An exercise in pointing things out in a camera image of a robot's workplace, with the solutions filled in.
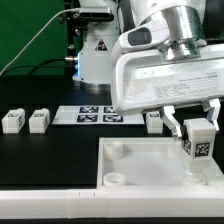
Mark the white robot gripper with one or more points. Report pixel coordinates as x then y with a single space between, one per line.
143 81

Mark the white square tabletop part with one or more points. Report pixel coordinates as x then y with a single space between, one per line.
150 165

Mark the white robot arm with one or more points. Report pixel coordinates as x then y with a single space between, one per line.
189 22

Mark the white sheet with tags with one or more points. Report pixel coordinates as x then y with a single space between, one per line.
93 115

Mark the white L-shaped fence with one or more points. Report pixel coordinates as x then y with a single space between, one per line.
95 203

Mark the black camera stand pole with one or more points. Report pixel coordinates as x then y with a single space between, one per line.
76 24

